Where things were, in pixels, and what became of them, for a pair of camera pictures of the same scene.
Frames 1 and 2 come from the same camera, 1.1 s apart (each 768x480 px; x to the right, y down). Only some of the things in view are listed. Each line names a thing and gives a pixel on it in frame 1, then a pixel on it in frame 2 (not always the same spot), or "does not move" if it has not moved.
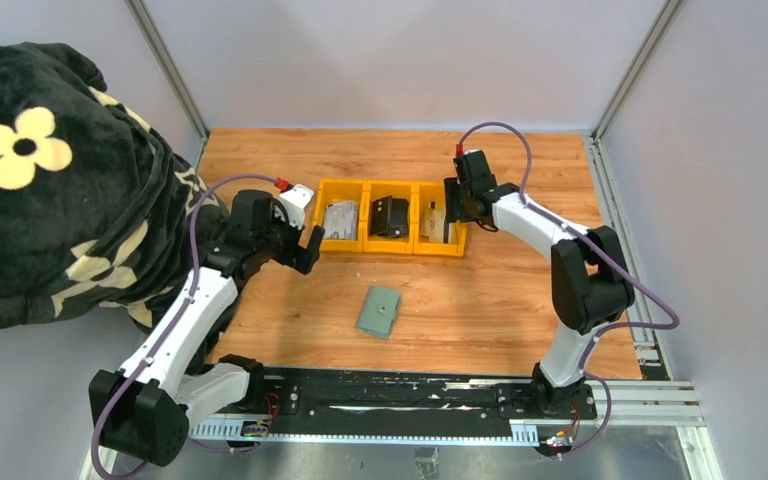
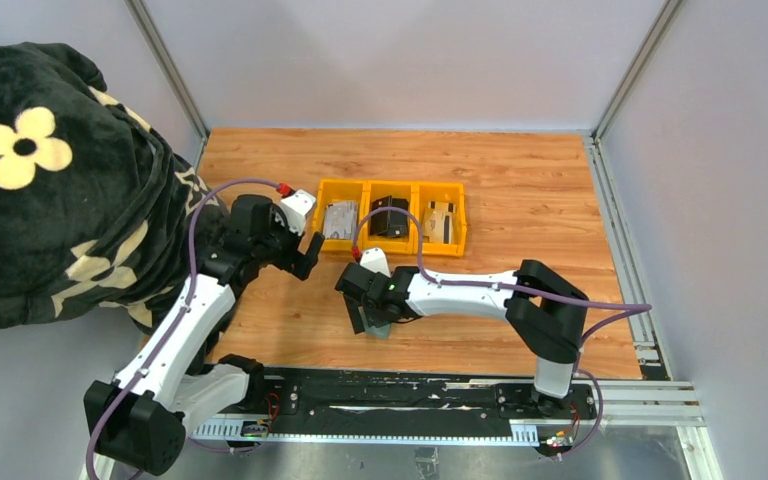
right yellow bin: x=428 y=222 does not move
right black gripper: x=457 y=201 -> x=363 y=307
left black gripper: x=293 y=249 does not move
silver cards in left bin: x=340 y=220 does not move
